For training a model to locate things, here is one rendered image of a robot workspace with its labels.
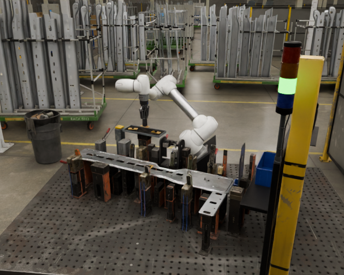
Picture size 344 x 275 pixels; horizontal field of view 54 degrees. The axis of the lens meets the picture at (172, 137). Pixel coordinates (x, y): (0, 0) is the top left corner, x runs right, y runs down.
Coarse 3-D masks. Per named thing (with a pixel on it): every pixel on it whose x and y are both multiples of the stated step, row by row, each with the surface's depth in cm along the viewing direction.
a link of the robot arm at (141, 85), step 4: (140, 76) 277; (144, 76) 277; (136, 80) 280; (140, 80) 277; (144, 80) 277; (148, 80) 279; (136, 84) 278; (140, 84) 277; (144, 84) 277; (148, 84) 280; (136, 88) 279; (140, 88) 279; (144, 88) 279; (148, 88) 281; (140, 92) 281; (144, 92) 280; (148, 92) 283
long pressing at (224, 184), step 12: (84, 156) 286; (96, 156) 287; (108, 156) 286; (120, 156) 286; (120, 168) 268; (132, 168) 266; (156, 168) 266; (180, 180) 248; (192, 180) 248; (204, 180) 248; (216, 180) 248; (228, 180) 248; (228, 192) 235
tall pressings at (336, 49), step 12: (324, 12) 892; (336, 24) 894; (324, 36) 909; (336, 36) 901; (312, 48) 899; (324, 48) 917; (336, 48) 895; (336, 60) 898; (324, 72) 910; (336, 72) 908
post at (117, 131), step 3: (117, 129) 306; (120, 129) 306; (117, 132) 307; (120, 132) 306; (123, 132) 310; (117, 135) 308; (120, 135) 307; (123, 135) 311; (117, 138) 310; (120, 138) 308; (123, 138) 312; (117, 141) 312; (117, 144) 313; (117, 147) 314; (117, 150) 315; (117, 153) 317
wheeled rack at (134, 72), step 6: (102, 24) 972; (126, 24) 968; (132, 24) 891; (132, 30) 897; (138, 48) 1003; (138, 54) 1011; (138, 60) 1014; (138, 66) 1023; (84, 72) 978; (96, 72) 976; (108, 72) 974; (114, 72) 974; (120, 72) 973; (126, 72) 971; (132, 72) 971; (138, 72) 998; (108, 78) 947; (114, 78) 946; (120, 78) 945; (126, 78) 944; (132, 78) 944
